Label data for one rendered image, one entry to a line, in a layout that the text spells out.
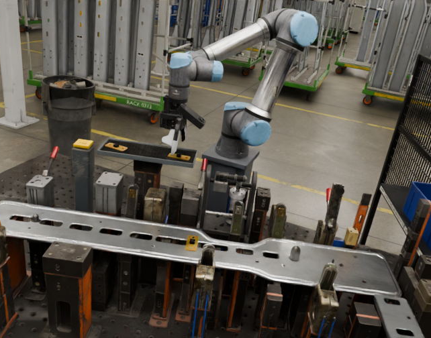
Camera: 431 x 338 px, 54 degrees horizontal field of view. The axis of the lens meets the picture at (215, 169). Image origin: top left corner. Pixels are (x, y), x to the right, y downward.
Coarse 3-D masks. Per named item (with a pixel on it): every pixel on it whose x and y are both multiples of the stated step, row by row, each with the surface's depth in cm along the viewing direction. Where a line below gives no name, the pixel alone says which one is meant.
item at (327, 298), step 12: (312, 300) 125; (324, 300) 116; (336, 300) 117; (312, 312) 123; (324, 312) 116; (336, 312) 116; (312, 324) 121; (324, 324) 118; (312, 336) 122; (324, 336) 119
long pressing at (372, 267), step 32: (32, 224) 140; (64, 224) 142; (96, 224) 144; (128, 224) 147; (160, 224) 148; (160, 256) 133; (192, 256) 134; (224, 256) 136; (256, 256) 138; (288, 256) 140; (320, 256) 142; (352, 256) 145; (352, 288) 130; (384, 288) 131
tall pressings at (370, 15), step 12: (372, 0) 944; (384, 0) 932; (372, 12) 953; (384, 12) 945; (372, 24) 958; (420, 36) 923; (360, 48) 984; (372, 48) 968; (396, 48) 949; (360, 60) 992
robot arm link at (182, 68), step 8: (176, 56) 145; (184, 56) 145; (176, 64) 146; (184, 64) 146; (192, 64) 148; (176, 72) 147; (184, 72) 147; (192, 72) 148; (176, 80) 148; (184, 80) 148; (192, 80) 151
